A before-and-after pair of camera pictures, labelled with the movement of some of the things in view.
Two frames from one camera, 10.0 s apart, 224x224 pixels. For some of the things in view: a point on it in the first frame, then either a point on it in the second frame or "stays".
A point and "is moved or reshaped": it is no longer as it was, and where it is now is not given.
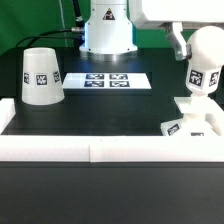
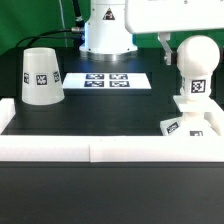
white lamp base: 202,116 stays
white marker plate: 107,80 stays
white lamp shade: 41,79 stays
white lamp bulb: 204,70 is moved or reshaped
